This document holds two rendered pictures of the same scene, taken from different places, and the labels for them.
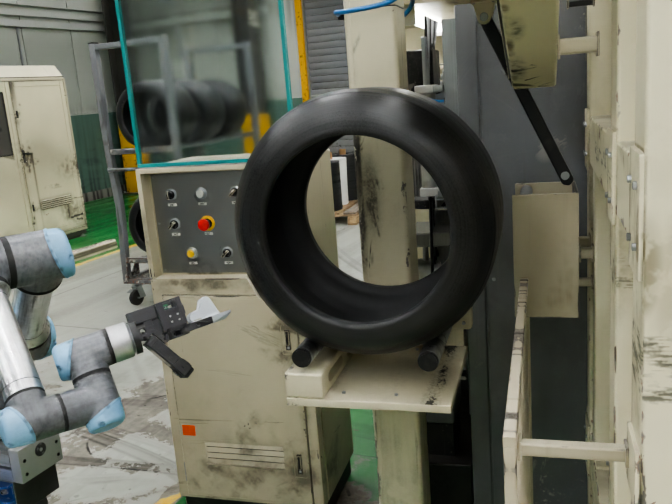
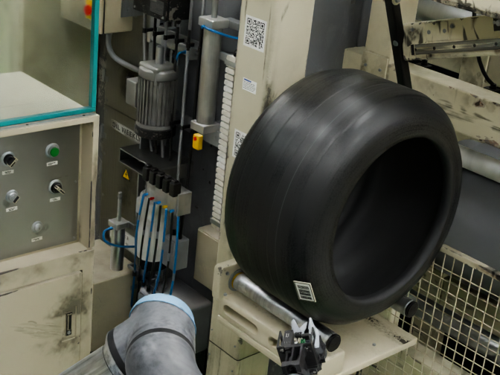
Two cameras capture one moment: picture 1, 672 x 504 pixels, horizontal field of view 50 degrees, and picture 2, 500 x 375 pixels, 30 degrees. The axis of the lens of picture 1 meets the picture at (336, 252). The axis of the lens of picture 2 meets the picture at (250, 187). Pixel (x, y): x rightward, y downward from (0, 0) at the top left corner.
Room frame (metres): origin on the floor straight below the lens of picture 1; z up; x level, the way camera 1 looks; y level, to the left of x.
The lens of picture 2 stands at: (0.79, 1.80, 2.04)
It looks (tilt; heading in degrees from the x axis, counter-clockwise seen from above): 23 degrees down; 300
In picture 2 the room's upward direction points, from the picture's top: 6 degrees clockwise
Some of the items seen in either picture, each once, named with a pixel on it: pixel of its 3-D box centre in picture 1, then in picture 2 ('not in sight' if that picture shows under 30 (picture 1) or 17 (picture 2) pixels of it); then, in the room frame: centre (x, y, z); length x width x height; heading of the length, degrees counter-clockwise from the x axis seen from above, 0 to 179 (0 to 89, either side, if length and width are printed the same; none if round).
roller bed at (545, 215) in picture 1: (545, 247); not in sight; (1.73, -0.52, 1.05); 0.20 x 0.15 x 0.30; 163
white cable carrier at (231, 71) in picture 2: not in sight; (231, 144); (1.97, -0.14, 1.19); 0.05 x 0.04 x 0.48; 73
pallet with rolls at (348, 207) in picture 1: (334, 184); not in sight; (8.52, -0.04, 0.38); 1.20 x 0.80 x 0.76; 163
